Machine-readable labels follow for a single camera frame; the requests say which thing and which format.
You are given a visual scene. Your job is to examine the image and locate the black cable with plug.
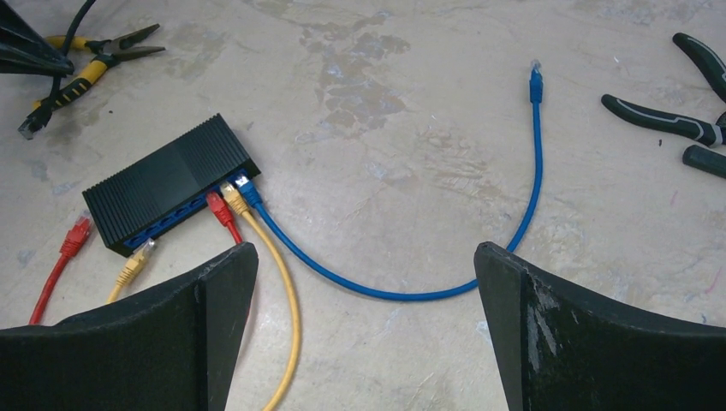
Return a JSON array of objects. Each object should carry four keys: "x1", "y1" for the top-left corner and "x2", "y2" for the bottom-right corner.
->
[{"x1": 16, "y1": 0, "x2": 98, "y2": 141}]

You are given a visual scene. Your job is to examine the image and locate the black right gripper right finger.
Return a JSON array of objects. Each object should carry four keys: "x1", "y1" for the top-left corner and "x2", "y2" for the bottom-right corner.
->
[{"x1": 473, "y1": 241, "x2": 725, "y2": 410}]

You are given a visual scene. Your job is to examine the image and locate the yellow handled pliers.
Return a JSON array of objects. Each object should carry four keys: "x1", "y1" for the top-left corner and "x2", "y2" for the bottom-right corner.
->
[{"x1": 51, "y1": 24, "x2": 165, "y2": 110}]

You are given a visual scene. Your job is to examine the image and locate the yellow ethernet cable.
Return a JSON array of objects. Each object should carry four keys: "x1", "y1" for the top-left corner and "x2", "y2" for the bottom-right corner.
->
[{"x1": 106, "y1": 181, "x2": 301, "y2": 411}]

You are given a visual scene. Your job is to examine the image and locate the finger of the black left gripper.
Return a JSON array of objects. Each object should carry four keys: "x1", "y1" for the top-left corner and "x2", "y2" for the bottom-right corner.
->
[{"x1": 1, "y1": 1, "x2": 74, "y2": 77}]

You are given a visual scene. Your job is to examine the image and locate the black network switch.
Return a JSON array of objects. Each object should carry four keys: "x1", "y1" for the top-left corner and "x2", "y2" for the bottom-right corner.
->
[{"x1": 82, "y1": 114, "x2": 260, "y2": 257}]

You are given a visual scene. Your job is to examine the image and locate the black wire stripper pliers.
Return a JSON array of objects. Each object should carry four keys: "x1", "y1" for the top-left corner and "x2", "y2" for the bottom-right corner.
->
[{"x1": 600, "y1": 32, "x2": 726, "y2": 150}]

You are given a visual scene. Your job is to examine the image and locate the red ethernet cable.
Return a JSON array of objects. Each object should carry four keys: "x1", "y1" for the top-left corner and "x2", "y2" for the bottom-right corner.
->
[{"x1": 28, "y1": 191, "x2": 245, "y2": 327}]

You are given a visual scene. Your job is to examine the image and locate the blue ethernet cable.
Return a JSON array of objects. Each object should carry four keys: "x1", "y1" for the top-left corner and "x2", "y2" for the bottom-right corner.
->
[{"x1": 233, "y1": 59, "x2": 545, "y2": 303}]

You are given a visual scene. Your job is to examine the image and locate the claw hammer black handle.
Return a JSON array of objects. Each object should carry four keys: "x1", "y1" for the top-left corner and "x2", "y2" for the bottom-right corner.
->
[{"x1": 681, "y1": 145, "x2": 726, "y2": 178}]

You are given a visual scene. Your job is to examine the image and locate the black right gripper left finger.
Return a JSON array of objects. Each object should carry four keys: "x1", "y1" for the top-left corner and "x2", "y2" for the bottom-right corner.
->
[{"x1": 1, "y1": 242, "x2": 259, "y2": 410}]

